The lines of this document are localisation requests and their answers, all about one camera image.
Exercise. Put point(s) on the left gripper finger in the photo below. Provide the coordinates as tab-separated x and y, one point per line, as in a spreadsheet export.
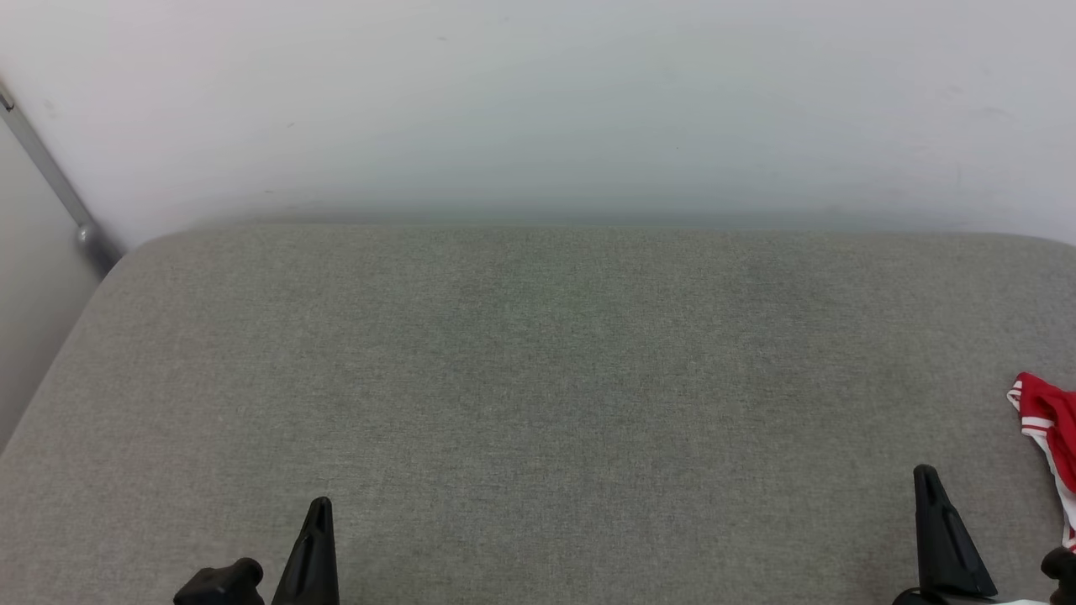
313	563
223	584

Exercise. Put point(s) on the grey metal bar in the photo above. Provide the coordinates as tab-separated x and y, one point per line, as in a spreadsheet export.
50	172

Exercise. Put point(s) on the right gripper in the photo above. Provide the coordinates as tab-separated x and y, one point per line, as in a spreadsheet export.
950	601

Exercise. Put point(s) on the red basketball jersey white trim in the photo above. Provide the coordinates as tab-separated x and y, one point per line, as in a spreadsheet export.
1055	420

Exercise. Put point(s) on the grey fabric sofa cushion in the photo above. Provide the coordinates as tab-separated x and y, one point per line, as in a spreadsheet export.
538	403

